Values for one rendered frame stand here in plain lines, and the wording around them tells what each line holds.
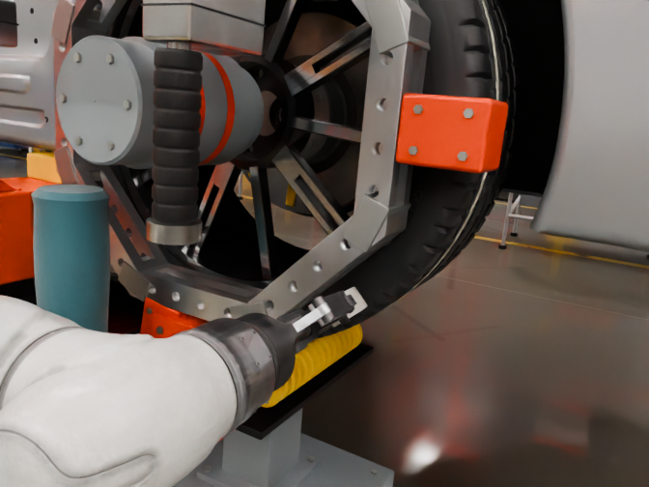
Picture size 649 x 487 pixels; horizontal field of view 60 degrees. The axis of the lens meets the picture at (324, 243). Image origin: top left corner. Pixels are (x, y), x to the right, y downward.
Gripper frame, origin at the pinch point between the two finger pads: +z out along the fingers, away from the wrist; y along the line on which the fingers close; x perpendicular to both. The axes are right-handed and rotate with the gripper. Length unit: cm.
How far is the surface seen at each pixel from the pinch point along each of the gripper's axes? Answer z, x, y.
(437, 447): 79, -41, -49
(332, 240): -3.7, 6.4, 5.8
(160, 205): -25.9, 12.9, 7.1
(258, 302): -4.0, 6.2, -7.6
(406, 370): 118, -23, -66
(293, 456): 19.0, -15.1, -38.0
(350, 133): 6.7, 17.6, 10.7
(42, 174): 11, 56, -48
